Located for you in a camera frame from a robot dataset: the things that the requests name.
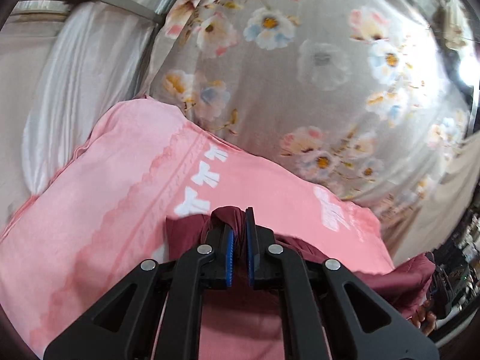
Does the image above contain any cluttered dark shelf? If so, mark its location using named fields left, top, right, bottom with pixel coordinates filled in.
left=430, top=209, right=479, bottom=347

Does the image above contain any pink fleece blanket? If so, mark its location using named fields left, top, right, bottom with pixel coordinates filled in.
left=1, top=98, right=394, bottom=356

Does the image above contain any white satin curtain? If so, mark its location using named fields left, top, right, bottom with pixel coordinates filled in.
left=1, top=0, right=175, bottom=224

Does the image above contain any person's right hand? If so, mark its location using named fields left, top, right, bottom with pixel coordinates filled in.
left=410, top=300, right=437, bottom=336

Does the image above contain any grey floral bed sheet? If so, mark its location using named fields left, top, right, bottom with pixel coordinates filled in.
left=149, top=0, right=469, bottom=215

